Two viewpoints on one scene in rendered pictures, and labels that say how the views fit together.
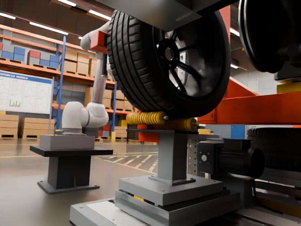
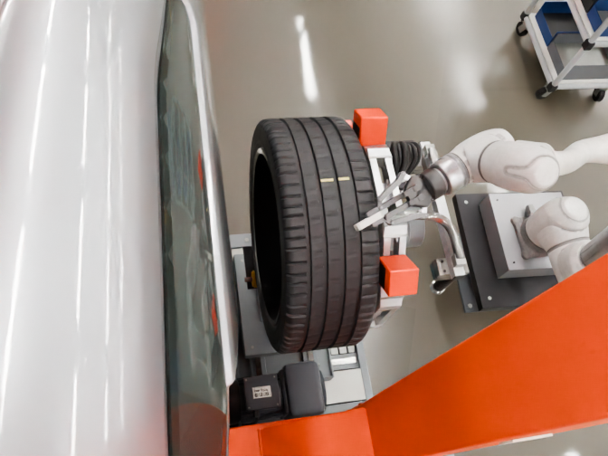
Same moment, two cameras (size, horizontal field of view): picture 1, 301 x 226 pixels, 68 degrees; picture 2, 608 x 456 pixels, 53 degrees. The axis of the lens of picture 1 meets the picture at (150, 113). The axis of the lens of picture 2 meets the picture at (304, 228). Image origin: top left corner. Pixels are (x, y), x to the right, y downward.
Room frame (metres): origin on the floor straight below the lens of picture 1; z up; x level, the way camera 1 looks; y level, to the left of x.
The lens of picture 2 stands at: (1.23, -0.85, 2.43)
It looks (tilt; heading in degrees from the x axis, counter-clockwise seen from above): 64 degrees down; 102
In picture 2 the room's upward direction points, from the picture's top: 21 degrees clockwise
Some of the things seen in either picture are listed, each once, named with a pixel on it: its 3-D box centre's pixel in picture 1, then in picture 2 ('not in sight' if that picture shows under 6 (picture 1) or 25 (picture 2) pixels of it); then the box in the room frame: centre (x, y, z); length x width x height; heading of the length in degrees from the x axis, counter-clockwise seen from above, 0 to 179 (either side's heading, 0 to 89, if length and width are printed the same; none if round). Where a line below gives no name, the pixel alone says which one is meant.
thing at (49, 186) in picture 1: (69, 166); (508, 259); (1.80, 0.63, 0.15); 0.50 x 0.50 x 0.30; 38
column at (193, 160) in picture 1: (196, 164); not in sight; (1.79, -0.38, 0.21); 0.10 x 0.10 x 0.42; 40
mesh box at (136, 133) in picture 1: (142, 131); not in sight; (9.92, 0.31, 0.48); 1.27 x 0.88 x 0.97; 38
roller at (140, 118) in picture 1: (145, 118); not in sight; (1.05, 0.02, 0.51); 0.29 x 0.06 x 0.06; 40
